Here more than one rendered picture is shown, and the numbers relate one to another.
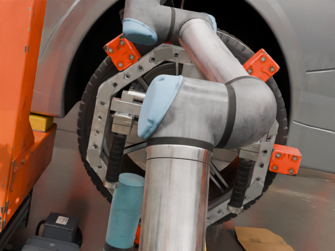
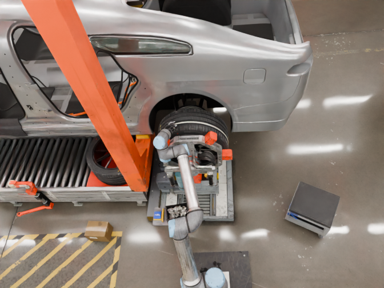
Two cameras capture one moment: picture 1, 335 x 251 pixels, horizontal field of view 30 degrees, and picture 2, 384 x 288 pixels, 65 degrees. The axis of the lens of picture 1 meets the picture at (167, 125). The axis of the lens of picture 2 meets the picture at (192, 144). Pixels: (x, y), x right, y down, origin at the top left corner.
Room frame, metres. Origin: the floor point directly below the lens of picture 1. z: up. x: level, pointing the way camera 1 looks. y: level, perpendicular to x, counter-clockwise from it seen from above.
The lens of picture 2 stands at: (0.35, -0.36, 3.14)
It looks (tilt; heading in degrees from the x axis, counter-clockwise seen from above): 54 degrees down; 11
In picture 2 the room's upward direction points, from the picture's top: 10 degrees counter-clockwise
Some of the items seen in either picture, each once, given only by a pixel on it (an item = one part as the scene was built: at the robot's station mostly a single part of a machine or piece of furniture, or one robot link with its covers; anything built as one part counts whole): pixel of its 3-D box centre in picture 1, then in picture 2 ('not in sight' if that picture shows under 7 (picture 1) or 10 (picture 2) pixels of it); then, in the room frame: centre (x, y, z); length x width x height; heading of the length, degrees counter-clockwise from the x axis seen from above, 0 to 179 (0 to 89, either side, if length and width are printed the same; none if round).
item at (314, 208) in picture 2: not in sight; (311, 210); (1.60, -1.19, 0.17); 0.43 x 0.36 x 0.34; 64
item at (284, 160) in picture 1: (282, 159); (227, 155); (1.83, -0.36, 0.85); 0.09 x 0.08 x 0.07; 91
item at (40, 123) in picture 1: (32, 118); (143, 132); (2.21, 0.49, 0.71); 0.14 x 0.14 x 0.05; 1
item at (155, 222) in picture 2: not in sight; (176, 216); (1.41, 0.12, 0.44); 0.43 x 0.17 x 0.03; 91
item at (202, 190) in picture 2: not in sight; (196, 178); (1.99, -0.02, 0.13); 0.50 x 0.36 x 0.10; 91
